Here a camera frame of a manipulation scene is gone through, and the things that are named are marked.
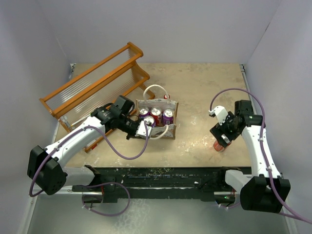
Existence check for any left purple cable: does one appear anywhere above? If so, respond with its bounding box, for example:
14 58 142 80
29 121 149 197

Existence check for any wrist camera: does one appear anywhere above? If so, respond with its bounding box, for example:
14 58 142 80
135 121 152 138
208 105 229 126

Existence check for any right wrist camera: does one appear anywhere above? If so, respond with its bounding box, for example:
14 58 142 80
208 105 229 126

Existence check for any orange wooden shelf rack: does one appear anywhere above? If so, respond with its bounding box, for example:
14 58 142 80
39 41 156 154

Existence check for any purple Fanta can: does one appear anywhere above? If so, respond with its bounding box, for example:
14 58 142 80
138 106 150 119
162 108 174 125
143 116 156 128

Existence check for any red Coke can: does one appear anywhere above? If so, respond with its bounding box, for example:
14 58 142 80
213 140 231 152
150 106 162 126

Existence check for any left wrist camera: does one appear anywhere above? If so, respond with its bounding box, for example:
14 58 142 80
135 121 152 138

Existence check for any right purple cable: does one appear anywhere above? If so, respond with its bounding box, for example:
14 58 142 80
209 88 312 224

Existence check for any purple cable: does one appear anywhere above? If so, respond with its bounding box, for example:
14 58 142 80
209 88 312 224
29 121 149 197

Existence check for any black aluminium base frame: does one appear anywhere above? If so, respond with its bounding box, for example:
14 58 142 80
72 167 238 206

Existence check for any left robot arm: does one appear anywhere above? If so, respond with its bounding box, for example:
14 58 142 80
27 96 150 197

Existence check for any canvas jute tote bag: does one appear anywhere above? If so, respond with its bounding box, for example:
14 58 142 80
136 84 179 140

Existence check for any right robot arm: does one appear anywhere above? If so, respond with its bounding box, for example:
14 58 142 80
209 100 291 213

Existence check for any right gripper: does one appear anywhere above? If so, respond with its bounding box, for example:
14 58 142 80
211 111 240 148

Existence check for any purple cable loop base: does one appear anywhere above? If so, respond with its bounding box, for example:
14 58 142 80
81 181 131 217

